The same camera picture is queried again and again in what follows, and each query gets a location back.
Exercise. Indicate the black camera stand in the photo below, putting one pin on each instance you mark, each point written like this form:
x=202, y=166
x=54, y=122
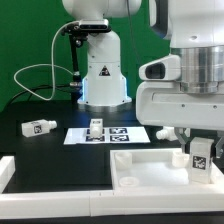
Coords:
x=76, y=84

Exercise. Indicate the black camera on stand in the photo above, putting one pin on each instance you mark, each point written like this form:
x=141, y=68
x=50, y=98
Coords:
x=87, y=26

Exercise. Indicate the white square tabletop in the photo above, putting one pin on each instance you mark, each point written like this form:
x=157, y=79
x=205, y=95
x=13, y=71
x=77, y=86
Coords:
x=144, y=168

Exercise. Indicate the white U-shaped obstacle fence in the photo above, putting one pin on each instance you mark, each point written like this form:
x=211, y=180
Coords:
x=152, y=200

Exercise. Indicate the white marker sheet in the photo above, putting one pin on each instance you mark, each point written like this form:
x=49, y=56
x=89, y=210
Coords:
x=111, y=135

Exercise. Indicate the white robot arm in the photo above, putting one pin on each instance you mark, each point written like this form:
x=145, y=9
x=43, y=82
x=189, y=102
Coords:
x=179, y=46

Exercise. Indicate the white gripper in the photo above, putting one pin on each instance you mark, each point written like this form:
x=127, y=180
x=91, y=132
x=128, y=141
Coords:
x=160, y=102

